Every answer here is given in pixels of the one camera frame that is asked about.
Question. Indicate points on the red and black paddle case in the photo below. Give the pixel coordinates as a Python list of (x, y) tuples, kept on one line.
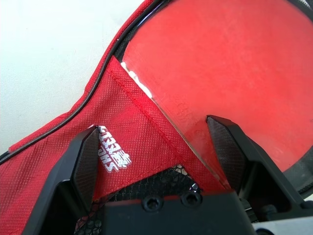
[(73, 147)]

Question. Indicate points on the red ping-pong paddle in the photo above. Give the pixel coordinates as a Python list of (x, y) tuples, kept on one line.
[(220, 61)]

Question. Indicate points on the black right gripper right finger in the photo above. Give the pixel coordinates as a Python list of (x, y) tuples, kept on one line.
[(244, 159)]

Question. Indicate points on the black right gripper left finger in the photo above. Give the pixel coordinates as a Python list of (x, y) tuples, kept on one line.
[(66, 186)]

